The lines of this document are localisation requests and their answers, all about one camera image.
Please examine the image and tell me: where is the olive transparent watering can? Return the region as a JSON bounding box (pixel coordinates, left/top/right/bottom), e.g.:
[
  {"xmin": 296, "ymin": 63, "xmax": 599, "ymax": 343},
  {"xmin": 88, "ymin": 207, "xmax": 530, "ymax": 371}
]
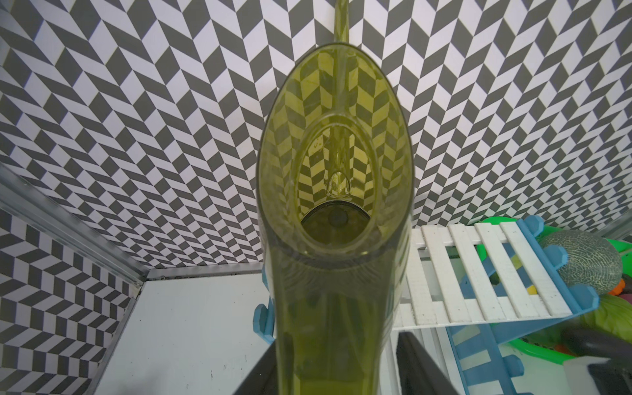
[{"xmin": 257, "ymin": 1, "xmax": 415, "ymax": 394}]

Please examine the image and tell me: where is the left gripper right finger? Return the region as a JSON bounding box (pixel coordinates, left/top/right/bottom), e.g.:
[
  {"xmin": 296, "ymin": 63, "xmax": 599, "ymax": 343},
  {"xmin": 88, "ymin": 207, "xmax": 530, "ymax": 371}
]
[{"xmin": 396, "ymin": 332, "xmax": 458, "ymax": 395}]

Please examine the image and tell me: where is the green toy cabbage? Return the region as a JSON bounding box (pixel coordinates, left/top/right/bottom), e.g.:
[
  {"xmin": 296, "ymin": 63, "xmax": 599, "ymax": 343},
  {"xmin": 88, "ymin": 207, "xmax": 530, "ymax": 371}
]
[{"xmin": 579, "ymin": 295, "xmax": 632, "ymax": 342}]

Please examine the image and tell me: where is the purple toy eggplant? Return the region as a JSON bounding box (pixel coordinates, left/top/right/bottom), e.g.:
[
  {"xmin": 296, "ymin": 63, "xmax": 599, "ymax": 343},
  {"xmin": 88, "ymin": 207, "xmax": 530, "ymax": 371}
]
[{"xmin": 561, "ymin": 328, "xmax": 631, "ymax": 362}]

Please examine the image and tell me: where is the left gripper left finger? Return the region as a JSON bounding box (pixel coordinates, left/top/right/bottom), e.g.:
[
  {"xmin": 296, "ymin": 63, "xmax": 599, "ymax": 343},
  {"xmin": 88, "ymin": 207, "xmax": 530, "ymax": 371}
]
[{"xmin": 234, "ymin": 342, "xmax": 278, "ymax": 395}]

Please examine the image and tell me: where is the netted green melon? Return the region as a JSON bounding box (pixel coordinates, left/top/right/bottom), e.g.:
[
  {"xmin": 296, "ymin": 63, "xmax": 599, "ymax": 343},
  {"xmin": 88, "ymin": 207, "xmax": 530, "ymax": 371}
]
[{"xmin": 539, "ymin": 230, "xmax": 623, "ymax": 296}]

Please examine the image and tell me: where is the green plastic basket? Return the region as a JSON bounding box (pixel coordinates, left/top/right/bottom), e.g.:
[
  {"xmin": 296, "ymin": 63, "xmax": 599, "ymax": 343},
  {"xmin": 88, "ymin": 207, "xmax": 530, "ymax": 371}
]
[{"xmin": 477, "ymin": 217, "xmax": 631, "ymax": 365}]

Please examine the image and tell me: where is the blue white slatted shelf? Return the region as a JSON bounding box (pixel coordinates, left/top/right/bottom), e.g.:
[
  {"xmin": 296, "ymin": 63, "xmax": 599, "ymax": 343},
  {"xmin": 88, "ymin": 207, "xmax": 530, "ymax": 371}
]
[{"xmin": 283, "ymin": 202, "xmax": 598, "ymax": 394}]

